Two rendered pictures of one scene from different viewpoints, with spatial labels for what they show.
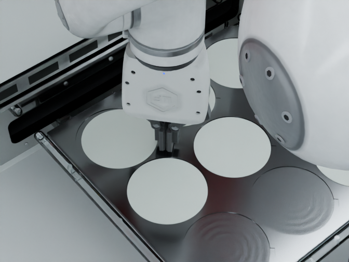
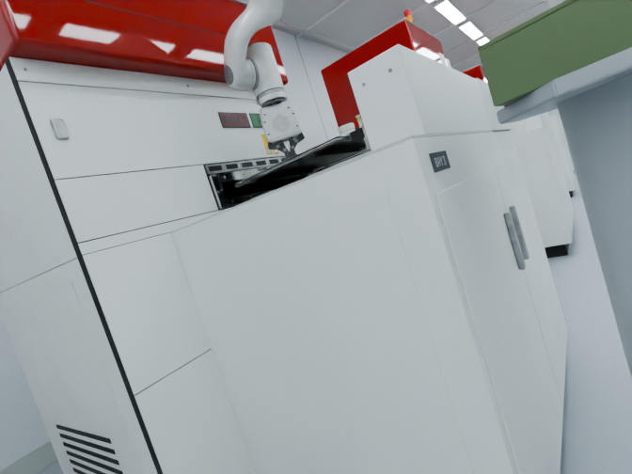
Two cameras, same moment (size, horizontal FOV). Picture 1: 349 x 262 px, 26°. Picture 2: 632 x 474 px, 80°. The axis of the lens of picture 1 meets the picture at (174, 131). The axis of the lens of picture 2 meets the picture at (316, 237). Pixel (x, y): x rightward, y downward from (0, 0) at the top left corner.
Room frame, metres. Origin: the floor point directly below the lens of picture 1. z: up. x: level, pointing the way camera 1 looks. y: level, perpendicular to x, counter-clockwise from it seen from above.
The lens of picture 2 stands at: (-0.43, 0.26, 0.76)
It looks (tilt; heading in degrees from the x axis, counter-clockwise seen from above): 4 degrees down; 347
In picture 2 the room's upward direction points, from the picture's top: 18 degrees counter-clockwise
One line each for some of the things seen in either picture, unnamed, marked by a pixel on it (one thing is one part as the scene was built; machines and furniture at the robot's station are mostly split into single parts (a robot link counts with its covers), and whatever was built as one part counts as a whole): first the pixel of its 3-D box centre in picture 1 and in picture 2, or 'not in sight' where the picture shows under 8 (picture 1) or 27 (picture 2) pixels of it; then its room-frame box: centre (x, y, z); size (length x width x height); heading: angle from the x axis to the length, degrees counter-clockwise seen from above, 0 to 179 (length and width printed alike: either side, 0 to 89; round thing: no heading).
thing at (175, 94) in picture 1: (166, 73); (279, 121); (0.61, 0.01, 1.03); 0.10 x 0.07 x 0.11; 80
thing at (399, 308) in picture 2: not in sight; (414, 304); (0.58, -0.20, 0.41); 0.96 x 0.64 x 0.82; 130
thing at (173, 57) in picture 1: (164, 33); (272, 100); (0.61, 0.01, 1.09); 0.09 x 0.08 x 0.03; 80
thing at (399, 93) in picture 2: not in sight; (436, 108); (0.29, -0.26, 0.89); 0.55 x 0.09 x 0.14; 130
